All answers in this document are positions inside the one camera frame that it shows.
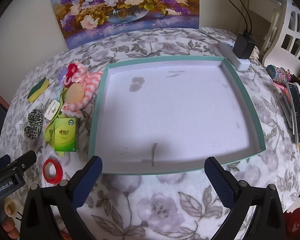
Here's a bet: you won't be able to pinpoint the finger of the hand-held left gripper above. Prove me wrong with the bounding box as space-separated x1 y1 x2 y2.
9 150 37 178

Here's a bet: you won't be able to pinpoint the green tissue pack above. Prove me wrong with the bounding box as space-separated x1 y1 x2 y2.
54 117 78 153

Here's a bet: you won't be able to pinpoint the leopard print scrunchie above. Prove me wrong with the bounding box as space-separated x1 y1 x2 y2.
24 109 44 140

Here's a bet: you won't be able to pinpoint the black cable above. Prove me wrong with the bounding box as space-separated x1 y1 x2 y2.
234 0 252 34
216 0 248 34

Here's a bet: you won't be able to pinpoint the light blue face mask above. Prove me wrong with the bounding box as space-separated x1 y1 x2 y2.
54 86 64 103

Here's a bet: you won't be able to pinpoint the small white packet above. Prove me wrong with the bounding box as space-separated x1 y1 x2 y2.
44 99 60 120

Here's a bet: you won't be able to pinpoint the white wooden shelf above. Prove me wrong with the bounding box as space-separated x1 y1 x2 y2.
245 0 283 52

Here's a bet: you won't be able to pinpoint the yellow green sponge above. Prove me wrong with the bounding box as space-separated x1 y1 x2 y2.
27 77 50 103

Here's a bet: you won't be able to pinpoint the purple cloth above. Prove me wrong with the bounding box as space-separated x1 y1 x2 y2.
57 68 70 87

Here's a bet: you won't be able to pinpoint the black power adapter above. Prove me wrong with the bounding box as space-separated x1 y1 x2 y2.
234 31 256 59

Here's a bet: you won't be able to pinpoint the pink white fluffy cloth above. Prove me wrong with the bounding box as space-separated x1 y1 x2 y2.
61 60 103 120

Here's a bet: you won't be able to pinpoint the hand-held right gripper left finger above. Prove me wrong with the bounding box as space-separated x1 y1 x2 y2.
20 156 103 240

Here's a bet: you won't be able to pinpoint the red tape roll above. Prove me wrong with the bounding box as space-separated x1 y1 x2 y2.
42 158 63 186

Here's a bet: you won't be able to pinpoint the floral canvas painting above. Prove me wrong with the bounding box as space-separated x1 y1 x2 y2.
47 0 200 50

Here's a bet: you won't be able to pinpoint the cream rubber loop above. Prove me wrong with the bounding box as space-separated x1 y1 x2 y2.
4 198 18 217

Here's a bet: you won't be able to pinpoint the lime green cloth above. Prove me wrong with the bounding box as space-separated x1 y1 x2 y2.
44 87 65 157

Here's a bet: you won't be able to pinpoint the teal-edged white box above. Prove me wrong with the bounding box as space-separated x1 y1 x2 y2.
88 56 266 175

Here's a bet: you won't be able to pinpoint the grey floral blanket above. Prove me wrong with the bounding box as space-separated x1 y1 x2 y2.
2 26 300 240

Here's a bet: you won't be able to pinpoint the black white device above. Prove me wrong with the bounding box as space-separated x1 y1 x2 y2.
286 82 300 144

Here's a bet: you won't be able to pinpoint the tan round puff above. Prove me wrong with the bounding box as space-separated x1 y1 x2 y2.
65 84 85 104

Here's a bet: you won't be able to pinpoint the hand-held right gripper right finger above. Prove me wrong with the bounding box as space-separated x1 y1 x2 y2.
204 157 287 240

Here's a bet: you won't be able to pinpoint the person's left hand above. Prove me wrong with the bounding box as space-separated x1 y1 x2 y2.
2 216 20 239

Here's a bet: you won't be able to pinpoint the colourful octagonal toy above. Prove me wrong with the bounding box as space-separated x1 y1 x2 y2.
266 64 290 83

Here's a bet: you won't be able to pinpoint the white lattice chair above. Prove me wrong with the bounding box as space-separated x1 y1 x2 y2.
261 1 300 70

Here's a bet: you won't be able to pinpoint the red pink pipe cleaners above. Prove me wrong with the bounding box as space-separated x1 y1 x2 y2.
65 64 78 84

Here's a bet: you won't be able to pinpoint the white power strip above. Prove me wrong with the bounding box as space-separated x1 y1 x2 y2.
218 41 250 71

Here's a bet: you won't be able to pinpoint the red object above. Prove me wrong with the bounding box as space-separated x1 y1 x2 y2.
284 206 300 240

